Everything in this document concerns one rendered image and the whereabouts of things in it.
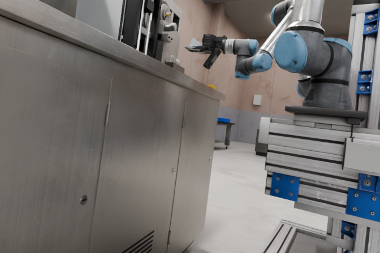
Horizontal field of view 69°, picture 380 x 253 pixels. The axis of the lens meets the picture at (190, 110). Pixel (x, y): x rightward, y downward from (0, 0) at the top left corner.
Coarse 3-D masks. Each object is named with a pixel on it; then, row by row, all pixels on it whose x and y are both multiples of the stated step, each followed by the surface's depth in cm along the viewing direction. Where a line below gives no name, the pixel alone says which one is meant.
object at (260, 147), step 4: (256, 140) 697; (256, 144) 697; (260, 144) 691; (264, 144) 686; (256, 148) 696; (260, 148) 690; (264, 148) 685; (256, 152) 704; (260, 152) 699; (264, 152) 685
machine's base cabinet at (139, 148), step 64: (0, 64) 43; (64, 64) 54; (0, 128) 44; (64, 128) 56; (128, 128) 77; (192, 128) 124; (0, 192) 45; (64, 192) 58; (128, 192) 81; (192, 192) 134
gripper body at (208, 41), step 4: (204, 36) 137; (208, 36) 137; (212, 36) 136; (224, 36) 135; (204, 40) 138; (208, 40) 137; (212, 40) 136; (216, 40) 137; (220, 40) 136; (224, 40) 134; (204, 44) 137; (208, 44) 137; (212, 44) 136; (216, 44) 137; (220, 44) 137; (208, 48) 136; (212, 48) 136; (220, 48) 136; (204, 52) 141; (208, 52) 140
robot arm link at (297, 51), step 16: (304, 0) 83; (320, 0) 82; (304, 16) 83; (320, 16) 83; (288, 32) 83; (304, 32) 81; (320, 32) 82; (288, 48) 83; (304, 48) 80; (320, 48) 82; (288, 64) 83; (304, 64) 82; (320, 64) 84
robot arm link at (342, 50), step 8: (328, 40) 88; (336, 40) 87; (344, 40) 87; (336, 48) 86; (344, 48) 87; (336, 56) 85; (344, 56) 87; (352, 56) 89; (328, 64) 85; (336, 64) 86; (344, 64) 87; (328, 72) 87; (336, 72) 86; (344, 72) 87; (344, 80) 87
